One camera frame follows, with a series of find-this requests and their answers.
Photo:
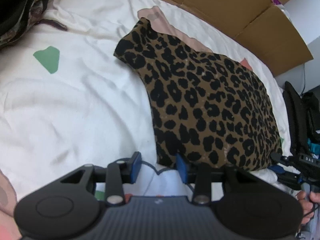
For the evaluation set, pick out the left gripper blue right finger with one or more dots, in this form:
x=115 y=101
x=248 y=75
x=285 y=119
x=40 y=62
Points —
x=182 y=166

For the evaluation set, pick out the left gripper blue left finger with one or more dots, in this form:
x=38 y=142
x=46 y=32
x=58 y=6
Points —
x=133 y=166

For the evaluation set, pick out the leopard print garment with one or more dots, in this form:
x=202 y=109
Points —
x=205 y=106

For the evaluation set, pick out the person right hand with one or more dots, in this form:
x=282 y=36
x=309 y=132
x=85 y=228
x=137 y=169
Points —
x=307 y=205

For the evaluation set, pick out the teal printed garment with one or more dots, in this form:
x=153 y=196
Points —
x=314 y=149

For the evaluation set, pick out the folded black garment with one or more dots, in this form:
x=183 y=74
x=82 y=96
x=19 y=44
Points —
x=303 y=116

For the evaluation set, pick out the brown cardboard sheet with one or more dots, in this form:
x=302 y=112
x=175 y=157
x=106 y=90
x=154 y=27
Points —
x=258 y=25

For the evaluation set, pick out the floral patterned garment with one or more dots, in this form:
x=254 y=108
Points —
x=53 y=23

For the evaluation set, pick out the black garment in pile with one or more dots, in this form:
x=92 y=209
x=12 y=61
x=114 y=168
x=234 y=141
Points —
x=18 y=16

